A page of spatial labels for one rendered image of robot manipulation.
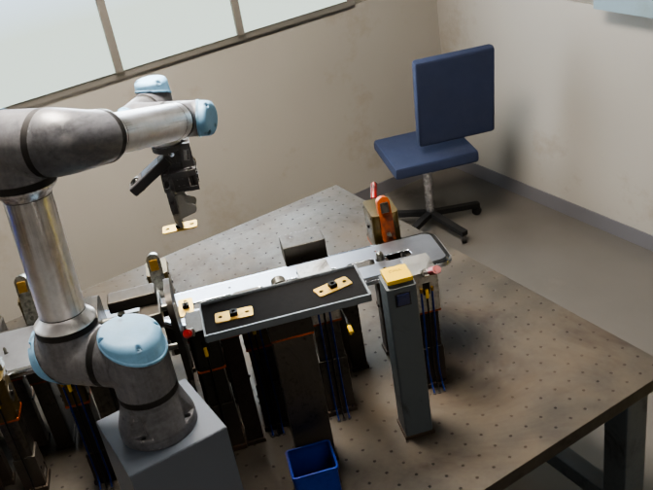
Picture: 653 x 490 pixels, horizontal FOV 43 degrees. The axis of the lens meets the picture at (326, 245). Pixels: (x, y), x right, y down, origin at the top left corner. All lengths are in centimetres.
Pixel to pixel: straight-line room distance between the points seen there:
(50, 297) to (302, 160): 302
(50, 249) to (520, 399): 124
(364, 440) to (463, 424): 25
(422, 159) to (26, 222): 280
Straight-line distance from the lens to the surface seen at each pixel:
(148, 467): 163
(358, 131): 462
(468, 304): 257
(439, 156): 410
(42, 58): 383
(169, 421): 163
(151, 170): 196
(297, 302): 184
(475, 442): 211
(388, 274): 188
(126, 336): 156
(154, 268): 230
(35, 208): 152
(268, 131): 432
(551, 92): 428
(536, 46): 427
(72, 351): 162
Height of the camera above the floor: 215
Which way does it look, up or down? 29 degrees down
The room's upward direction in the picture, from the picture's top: 10 degrees counter-clockwise
